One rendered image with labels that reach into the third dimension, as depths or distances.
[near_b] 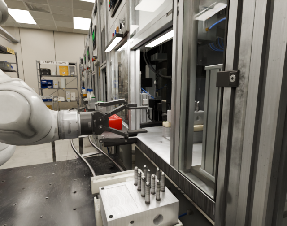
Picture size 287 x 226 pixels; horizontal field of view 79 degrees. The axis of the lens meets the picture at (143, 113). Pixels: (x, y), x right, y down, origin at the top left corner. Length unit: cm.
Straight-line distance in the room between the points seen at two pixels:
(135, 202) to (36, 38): 822
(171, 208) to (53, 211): 53
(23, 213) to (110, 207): 54
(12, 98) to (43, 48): 794
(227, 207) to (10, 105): 41
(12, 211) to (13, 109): 55
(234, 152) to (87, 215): 56
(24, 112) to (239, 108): 36
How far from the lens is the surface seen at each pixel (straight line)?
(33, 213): 81
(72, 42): 828
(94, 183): 50
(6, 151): 100
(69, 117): 56
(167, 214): 35
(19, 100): 38
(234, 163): 33
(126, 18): 88
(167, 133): 74
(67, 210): 77
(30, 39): 843
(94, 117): 58
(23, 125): 38
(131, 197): 35
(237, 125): 31
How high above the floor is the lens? 113
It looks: 9 degrees down
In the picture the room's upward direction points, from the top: straight up
